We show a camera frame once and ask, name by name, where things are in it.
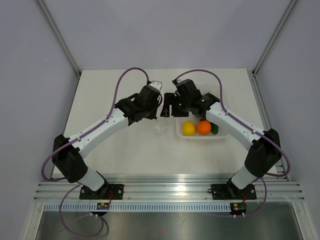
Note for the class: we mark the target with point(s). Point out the clear zip top bag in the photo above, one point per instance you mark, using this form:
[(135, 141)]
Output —
[(162, 124)]

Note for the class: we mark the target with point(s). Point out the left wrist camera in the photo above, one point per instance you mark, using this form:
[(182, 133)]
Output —
[(156, 84)]

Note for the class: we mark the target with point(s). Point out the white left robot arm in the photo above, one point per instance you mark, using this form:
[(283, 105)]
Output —
[(69, 153)]

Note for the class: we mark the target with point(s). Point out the left aluminium frame post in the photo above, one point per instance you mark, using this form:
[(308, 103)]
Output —
[(49, 18)]

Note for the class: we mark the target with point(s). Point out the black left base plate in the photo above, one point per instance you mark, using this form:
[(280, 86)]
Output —
[(111, 191)]

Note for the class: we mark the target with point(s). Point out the aluminium frame post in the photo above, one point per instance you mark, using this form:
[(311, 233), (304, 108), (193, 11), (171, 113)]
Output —
[(275, 35), (49, 18)]

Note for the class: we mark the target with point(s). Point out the right aluminium frame post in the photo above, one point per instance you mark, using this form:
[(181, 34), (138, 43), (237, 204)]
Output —
[(275, 35)]

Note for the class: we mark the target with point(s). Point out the white slotted cable duct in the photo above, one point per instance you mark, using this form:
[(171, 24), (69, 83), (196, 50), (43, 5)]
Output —
[(150, 207)]

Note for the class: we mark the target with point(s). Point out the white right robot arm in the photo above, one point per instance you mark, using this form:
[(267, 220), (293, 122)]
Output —
[(263, 147)]

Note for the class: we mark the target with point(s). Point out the aluminium front rail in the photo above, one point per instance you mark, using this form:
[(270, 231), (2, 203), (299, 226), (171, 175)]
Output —
[(172, 188)]

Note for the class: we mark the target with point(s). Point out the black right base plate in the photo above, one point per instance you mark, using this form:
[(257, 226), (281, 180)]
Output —
[(217, 192)]

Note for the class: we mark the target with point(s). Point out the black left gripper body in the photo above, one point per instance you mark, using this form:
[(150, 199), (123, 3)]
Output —
[(151, 112)]

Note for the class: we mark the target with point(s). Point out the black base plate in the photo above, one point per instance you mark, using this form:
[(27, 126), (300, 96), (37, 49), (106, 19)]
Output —
[(217, 192), (111, 191)]

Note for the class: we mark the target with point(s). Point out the orange fruit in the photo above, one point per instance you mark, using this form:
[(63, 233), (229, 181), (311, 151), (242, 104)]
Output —
[(203, 127)]

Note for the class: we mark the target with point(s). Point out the white perforated plastic basket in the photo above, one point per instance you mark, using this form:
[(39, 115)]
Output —
[(221, 134)]

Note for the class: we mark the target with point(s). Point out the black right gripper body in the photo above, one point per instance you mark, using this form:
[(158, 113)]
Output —
[(180, 107)]

